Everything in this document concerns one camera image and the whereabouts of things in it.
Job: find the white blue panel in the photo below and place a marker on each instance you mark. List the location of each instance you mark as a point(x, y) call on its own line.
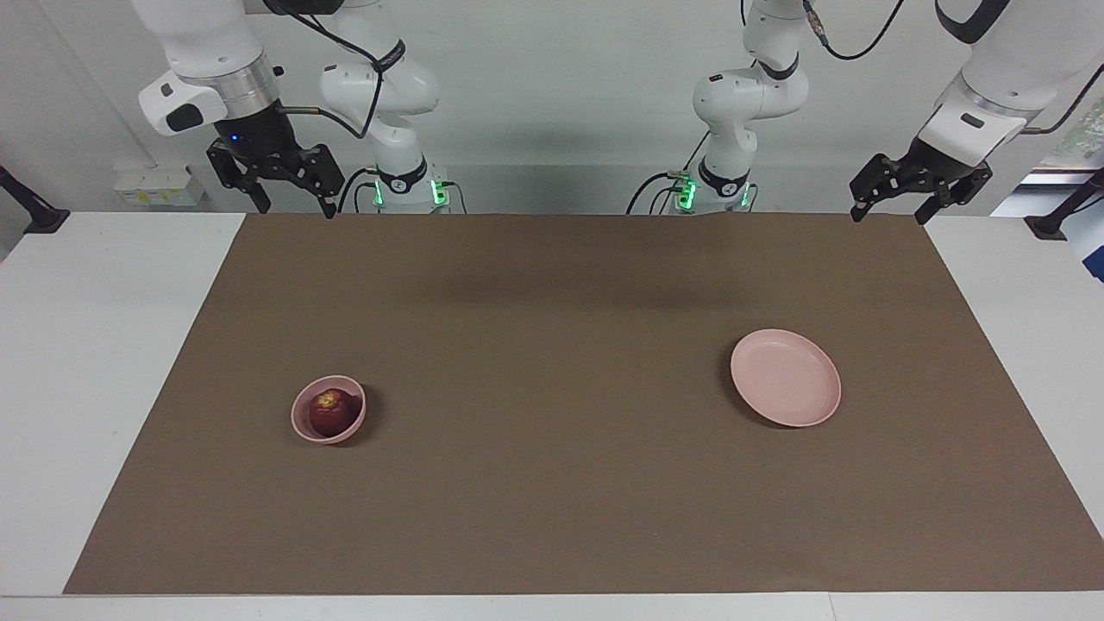
point(1088, 246)

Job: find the black clamp mount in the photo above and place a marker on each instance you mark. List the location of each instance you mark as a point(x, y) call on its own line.
point(39, 220)
point(1054, 224)

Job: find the pink plate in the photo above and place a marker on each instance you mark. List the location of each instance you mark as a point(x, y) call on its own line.
point(787, 379)

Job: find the white wall socket box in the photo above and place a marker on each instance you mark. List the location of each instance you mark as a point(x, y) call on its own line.
point(159, 185)

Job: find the red apple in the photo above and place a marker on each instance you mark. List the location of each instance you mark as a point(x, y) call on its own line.
point(332, 412)

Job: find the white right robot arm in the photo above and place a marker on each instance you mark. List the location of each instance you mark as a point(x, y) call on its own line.
point(388, 86)

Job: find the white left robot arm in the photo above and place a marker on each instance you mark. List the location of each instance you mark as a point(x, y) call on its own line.
point(746, 95)

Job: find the pink bowl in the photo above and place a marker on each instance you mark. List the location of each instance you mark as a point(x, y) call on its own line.
point(299, 423)

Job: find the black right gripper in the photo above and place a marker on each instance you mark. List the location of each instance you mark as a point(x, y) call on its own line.
point(259, 138)

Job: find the brown table mat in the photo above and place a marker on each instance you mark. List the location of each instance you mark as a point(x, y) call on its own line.
point(552, 483)

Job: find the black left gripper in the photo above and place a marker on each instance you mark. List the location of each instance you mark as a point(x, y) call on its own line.
point(931, 164)

